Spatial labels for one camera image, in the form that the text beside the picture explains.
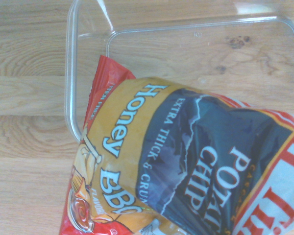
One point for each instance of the clear plastic rectangular container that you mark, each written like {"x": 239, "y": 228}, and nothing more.
{"x": 73, "y": 73}

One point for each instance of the honey BBQ potato chip bag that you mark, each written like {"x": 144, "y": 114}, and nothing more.
{"x": 161, "y": 151}

